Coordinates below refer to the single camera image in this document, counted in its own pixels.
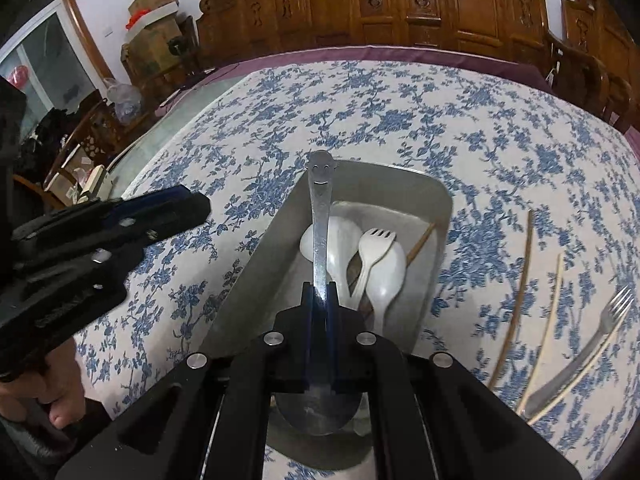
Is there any light bamboo chopstick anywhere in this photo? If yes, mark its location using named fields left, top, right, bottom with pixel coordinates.
left=525, top=315, right=627, bottom=425
left=515, top=252, right=564, bottom=415

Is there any metal smiley spoon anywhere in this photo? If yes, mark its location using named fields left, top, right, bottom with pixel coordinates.
left=274, top=150, right=360, bottom=437

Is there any dark wooden chopstick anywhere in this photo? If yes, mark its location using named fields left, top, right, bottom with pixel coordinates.
left=487, top=209, right=536, bottom=391
left=349, top=223, right=435, bottom=334

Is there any white plastic fork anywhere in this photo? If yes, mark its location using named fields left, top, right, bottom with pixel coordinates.
left=349, top=228, right=396, bottom=310

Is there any white plastic ladle spoon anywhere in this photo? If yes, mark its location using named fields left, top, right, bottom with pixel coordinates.
left=326, top=216, right=363, bottom=307

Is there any metal fork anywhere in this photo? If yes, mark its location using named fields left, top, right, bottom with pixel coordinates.
left=523, top=286, right=634, bottom=422

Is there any person left hand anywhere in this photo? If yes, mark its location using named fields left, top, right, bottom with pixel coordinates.
left=1, top=338, right=86, bottom=429

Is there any small box on table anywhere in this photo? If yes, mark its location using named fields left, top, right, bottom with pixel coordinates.
left=74, top=165, right=113, bottom=204

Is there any wooden side chair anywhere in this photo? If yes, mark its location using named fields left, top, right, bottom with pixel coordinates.
left=14, top=96, right=125, bottom=209

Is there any clear plastic bag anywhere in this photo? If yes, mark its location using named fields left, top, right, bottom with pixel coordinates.
left=104, top=78, right=143, bottom=126

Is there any metal rectangular tray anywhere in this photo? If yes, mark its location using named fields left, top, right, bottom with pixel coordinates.
left=201, top=160, right=452, bottom=471

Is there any large cardboard box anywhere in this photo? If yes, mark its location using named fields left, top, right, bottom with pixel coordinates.
left=120, top=13, right=200, bottom=101

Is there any glass sliding door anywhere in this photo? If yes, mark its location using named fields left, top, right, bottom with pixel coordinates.
left=1, top=0, right=113, bottom=138

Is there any top cardboard box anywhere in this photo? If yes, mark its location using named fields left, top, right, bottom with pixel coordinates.
left=127, top=0, right=180, bottom=24

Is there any blue floral tablecloth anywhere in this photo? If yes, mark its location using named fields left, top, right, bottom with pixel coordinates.
left=62, top=61, right=639, bottom=479

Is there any purple sofa cushion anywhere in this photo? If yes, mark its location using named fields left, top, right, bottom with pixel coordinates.
left=153, top=46, right=553, bottom=118

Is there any carved wooden armchair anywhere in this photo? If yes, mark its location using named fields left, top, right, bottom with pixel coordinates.
left=561, top=0, right=639, bottom=134

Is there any carved wooden sofa bench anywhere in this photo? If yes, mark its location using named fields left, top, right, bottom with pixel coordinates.
left=194, top=0, right=612, bottom=111

